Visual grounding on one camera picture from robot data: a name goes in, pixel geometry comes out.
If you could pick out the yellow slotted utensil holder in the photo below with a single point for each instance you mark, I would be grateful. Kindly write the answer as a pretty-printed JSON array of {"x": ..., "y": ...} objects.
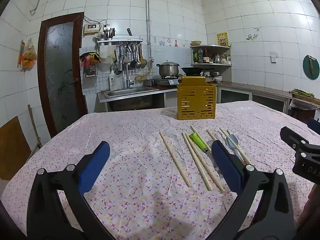
[{"x": 196, "y": 102}]

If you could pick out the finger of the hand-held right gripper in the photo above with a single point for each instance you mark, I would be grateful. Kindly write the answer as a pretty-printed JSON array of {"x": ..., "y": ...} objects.
[
  {"x": 306, "y": 160},
  {"x": 314, "y": 124}
]

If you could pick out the stack of white bowls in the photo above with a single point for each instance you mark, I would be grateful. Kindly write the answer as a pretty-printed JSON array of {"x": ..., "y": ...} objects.
[{"x": 217, "y": 77}]

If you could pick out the white hanging cloth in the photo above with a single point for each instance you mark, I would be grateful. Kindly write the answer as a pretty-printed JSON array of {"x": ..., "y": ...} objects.
[{"x": 107, "y": 53}]

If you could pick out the cup of dark chopsticks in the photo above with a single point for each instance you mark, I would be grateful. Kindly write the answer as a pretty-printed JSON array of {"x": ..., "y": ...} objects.
[{"x": 109, "y": 33}]

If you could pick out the wooden broom stick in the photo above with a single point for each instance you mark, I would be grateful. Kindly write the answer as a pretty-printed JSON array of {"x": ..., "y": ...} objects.
[{"x": 33, "y": 125}]

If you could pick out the small steel cup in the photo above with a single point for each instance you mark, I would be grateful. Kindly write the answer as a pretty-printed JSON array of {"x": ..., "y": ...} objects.
[{"x": 148, "y": 83}]

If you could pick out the brown frosted glass door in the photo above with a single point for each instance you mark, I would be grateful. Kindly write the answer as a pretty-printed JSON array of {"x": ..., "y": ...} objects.
[{"x": 62, "y": 75}]

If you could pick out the steel corner shelf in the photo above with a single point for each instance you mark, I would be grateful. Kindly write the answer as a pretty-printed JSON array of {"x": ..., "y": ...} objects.
[{"x": 210, "y": 47}]

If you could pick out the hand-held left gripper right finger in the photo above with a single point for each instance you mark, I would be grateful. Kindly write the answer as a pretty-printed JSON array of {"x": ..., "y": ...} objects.
[{"x": 228, "y": 167}]

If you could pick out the chrome faucet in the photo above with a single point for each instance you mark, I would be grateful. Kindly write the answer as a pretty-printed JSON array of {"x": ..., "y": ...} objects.
[{"x": 128, "y": 77}]

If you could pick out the row of hanging ladles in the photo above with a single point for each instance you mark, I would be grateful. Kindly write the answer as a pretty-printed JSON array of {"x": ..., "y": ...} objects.
[{"x": 132, "y": 57}]

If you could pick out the black wok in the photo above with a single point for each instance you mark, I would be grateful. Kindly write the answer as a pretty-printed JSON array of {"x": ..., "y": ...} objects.
[{"x": 191, "y": 70}]

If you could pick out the steel wall utensil rack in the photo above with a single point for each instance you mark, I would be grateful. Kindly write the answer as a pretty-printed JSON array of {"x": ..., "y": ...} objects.
[{"x": 120, "y": 40}]

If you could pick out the white soap bottle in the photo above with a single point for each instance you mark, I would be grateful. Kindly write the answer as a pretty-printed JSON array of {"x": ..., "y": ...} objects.
[{"x": 112, "y": 81}]

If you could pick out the white wall socket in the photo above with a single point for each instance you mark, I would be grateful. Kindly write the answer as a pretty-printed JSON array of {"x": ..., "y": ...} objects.
[{"x": 273, "y": 57}]

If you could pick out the light blue spoon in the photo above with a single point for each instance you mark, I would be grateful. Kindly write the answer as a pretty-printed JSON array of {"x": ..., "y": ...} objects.
[{"x": 232, "y": 140}]

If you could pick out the yellow wall poster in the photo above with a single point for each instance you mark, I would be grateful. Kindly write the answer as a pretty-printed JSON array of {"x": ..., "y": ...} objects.
[{"x": 222, "y": 39}]

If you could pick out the wooden board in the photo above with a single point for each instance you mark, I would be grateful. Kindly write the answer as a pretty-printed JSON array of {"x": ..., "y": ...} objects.
[{"x": 12, "y": 150}]

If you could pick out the green round cutting board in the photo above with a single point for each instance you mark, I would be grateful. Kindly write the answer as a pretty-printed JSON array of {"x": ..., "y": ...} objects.
[{"x": 310, "y": 67}]

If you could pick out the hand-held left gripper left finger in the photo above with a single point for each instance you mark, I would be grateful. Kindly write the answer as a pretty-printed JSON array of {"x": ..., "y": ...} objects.
[{"x": 93, "y": 165}]

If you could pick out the small wall sticker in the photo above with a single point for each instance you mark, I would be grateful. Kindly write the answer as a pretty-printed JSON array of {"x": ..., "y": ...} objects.
[{"x": 251, "y": 37}]

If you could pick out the beige bowl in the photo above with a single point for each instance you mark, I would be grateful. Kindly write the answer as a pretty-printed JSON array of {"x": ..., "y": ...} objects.
[{"x": 196, "y": 43}]

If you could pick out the steel gas stove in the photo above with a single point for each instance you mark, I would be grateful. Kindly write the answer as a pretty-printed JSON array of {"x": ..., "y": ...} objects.
[{"x": 170, "y": 81}]

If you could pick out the pink floral tablecloth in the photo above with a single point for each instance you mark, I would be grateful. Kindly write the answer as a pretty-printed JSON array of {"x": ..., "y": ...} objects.
[{"x": 125, "y": 155}]

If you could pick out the group of condiment bottles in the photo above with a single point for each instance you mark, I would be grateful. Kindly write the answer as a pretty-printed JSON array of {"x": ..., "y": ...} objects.
[{"x": 200, "y": 56}]

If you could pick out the beige control box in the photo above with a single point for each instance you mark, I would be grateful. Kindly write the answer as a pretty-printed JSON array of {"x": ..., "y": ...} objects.
[{"x": 91, "y": 28}]

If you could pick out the steel cooking pot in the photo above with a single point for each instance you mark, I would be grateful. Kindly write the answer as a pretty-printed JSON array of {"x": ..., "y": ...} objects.
[{"x": 168, "y": 70}]

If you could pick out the stainless steel sink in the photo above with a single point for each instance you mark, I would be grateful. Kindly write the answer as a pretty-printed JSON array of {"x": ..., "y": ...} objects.
[{"x": 130, "y": 92}]

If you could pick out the brown kitchen counter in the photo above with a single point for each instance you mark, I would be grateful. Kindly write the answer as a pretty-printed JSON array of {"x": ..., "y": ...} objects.
[{"x": 240, "y": 86}]

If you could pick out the orange hanging plastic bag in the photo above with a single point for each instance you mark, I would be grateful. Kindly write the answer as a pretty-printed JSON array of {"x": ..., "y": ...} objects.
[{"x": 28, "y": 57}]

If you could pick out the grey metal pipe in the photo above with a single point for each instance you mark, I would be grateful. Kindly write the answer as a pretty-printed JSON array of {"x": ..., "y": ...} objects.
[{"x": 149, "y": 25}]

